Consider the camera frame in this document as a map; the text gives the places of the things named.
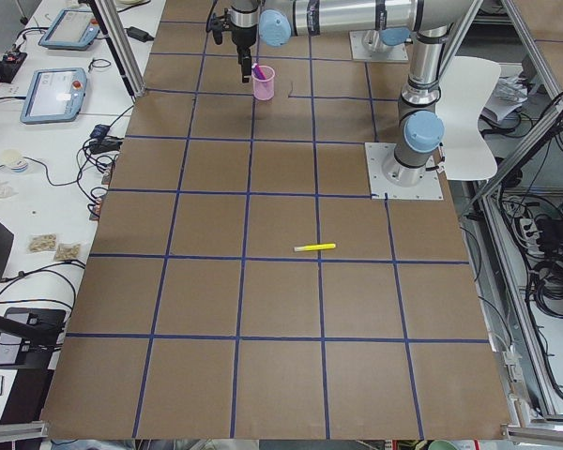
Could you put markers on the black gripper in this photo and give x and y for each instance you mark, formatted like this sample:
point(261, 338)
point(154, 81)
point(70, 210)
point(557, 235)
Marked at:
point(240, 38)

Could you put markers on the purple pen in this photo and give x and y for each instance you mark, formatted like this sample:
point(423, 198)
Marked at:
point(261, 74)

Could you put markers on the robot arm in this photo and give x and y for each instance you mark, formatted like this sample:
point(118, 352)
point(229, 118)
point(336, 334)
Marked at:
point(274, 22)

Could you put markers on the pink mesh cup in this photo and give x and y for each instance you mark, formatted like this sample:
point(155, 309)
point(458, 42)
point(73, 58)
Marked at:
point(264, 90)

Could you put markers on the black power adapter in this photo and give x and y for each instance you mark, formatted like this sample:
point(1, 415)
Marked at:
point(99, 132)

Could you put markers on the far teach pendant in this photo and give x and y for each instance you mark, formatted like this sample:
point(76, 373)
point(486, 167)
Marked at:
point(72, 29)

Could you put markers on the teach pendant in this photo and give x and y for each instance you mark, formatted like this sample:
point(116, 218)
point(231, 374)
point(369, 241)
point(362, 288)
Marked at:
point(72, 29)
point(54, 96)

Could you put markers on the yellow pen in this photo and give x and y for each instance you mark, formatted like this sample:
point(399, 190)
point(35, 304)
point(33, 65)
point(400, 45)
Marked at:
point(315, 247)

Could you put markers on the near teach pendant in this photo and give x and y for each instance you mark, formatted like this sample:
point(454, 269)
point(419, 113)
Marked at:
point(54, 96)

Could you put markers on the white chair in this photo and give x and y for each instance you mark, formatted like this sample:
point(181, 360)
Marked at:
point(466, 86)

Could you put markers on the white tape roll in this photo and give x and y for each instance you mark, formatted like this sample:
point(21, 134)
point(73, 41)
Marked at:
point(14, 160)

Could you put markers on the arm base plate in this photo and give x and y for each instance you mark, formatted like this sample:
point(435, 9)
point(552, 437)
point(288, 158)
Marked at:
point(389, 180)
point(384, 46)

